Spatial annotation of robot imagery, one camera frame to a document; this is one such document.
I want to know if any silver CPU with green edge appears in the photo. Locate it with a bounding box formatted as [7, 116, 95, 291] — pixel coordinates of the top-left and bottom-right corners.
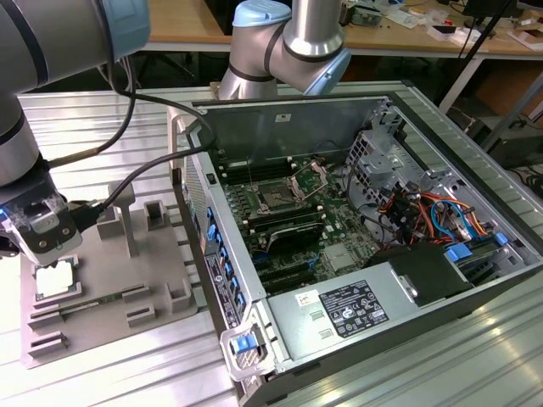
[35, 259, 74, 298]

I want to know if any blue plastic slot latch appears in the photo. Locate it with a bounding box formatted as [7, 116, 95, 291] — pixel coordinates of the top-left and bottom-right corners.
[205, 206, 224, 252]

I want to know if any black RAM slot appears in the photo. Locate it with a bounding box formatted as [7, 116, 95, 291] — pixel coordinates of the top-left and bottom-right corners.
[222, 166, 294, 176]
[223, 170, 295, 181]
[244, 203, 317, 218]
[249, 217, 322, 233]
[221, 161, 294, 171]
[248, 213, 322, 228]
[246, 208, 319, 223]
[221, 157, 293, 166]

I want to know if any CPU socket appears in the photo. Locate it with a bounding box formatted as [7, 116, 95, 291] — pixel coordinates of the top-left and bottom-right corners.
[256, 177, 298, 211]

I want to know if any blue expansion slot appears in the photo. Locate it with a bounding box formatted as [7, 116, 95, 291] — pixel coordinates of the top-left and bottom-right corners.
[253, 252, 317, 272]

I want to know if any grey plastic parts rack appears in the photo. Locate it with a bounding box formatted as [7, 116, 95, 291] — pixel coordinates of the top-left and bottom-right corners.
[19, 181, 200, 371]

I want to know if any green RAM stick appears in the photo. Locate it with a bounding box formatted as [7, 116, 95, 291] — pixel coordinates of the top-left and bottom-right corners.
[61, 288, 145, 315]

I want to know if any open black PC case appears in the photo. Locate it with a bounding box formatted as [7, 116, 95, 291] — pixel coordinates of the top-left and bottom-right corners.
[167, 91, 543, 407]

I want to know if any blue case latch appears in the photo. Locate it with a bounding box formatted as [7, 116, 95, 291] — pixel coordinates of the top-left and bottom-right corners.
[230, 333, 260, 354]

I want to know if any black graphics card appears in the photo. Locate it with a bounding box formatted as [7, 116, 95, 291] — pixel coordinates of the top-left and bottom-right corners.
[254, 220, 324, 258]

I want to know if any grey power supply unit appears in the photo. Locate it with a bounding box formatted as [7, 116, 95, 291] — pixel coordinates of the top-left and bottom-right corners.
[265, 245, 476, 365]

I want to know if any metal socket cover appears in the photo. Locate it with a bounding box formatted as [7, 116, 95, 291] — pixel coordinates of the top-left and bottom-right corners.
[291, 162, 331, 199]

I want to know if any green motherboard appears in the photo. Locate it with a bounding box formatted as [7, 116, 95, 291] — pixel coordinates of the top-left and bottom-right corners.
[218, 154, 385, 298]

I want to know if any silver chipset heatsink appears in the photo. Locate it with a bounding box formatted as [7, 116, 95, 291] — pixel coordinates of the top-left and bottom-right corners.
[325, 243, 358, 273]

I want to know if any metal disk bay cage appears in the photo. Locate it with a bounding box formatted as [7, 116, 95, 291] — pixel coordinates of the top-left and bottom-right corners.
[344, 130, 411, 215]

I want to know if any blue disk carrier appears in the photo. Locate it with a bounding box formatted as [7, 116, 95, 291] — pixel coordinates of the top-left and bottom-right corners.
[444, 231, 509, 267]

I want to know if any white box with red item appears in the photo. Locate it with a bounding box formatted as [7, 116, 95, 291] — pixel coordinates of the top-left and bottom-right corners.
[427, 23, 468, 44]

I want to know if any black box under desk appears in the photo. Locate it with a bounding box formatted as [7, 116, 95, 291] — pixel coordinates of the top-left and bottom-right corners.
[483, 129, 543, 171]

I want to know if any thin black cable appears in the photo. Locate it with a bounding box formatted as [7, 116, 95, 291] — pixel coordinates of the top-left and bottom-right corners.
[44, 54, 141, 167]

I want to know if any black cable with plug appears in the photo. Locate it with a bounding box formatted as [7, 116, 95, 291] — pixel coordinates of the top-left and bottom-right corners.
[70, 54, 217, 226]

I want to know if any wooden desk white frame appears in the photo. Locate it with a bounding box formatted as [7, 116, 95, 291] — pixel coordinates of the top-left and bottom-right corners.
[135, 0, 543, 124]

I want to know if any red orange wire bundle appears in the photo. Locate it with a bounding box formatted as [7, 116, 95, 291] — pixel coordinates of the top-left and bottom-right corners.
[379, 186, 497, 249]

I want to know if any blue data wire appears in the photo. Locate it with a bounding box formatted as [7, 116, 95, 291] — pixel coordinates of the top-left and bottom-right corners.
[428, 198, 473, 243]

